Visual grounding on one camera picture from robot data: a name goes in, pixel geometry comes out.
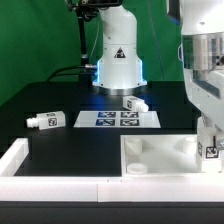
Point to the white sheet with tags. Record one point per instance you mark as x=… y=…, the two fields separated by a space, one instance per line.
x=117 y=119

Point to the white U-shaped fence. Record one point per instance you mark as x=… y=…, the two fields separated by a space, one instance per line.
x=194 y=187

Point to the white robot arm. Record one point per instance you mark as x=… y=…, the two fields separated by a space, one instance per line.
x=119 y=70

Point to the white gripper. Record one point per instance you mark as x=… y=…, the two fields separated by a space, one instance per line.
x=209 y=105

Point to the white square tabletop part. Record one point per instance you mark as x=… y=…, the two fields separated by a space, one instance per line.
x=167 y=155

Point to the black camera stand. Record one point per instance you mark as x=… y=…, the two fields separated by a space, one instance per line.
x=86 y=10

